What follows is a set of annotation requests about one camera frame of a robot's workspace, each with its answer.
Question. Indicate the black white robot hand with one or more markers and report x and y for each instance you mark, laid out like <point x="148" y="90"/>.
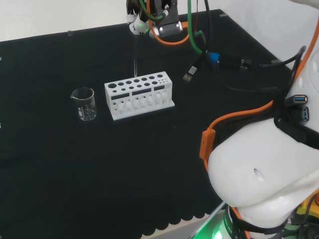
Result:
<point x="164" y="12"/>

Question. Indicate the clear glass rod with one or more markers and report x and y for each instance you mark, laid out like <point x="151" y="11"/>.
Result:
<point x="135" y="57"/>

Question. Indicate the white test tube rack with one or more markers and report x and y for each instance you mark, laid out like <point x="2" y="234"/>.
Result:
<point x="139" y="105"/>

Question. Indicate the blue connector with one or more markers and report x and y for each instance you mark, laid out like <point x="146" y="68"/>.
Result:
<point x="214" y="59"/>

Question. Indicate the black adapter box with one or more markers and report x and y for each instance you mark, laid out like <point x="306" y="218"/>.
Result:
<point x="234" y="63"/>

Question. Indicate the clear glass beaker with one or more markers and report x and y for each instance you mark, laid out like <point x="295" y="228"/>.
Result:
<point x="86" y="107"/>

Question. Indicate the black bench cloth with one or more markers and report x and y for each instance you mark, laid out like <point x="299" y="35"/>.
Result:
<point x="74" y="161"/>

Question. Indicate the yellow stop button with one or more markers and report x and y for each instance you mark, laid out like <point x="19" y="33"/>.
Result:
<point x="305" y="205"/>

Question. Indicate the grey metal base plate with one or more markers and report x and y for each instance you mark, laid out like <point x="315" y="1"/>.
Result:
<point x="184" y="227"/>

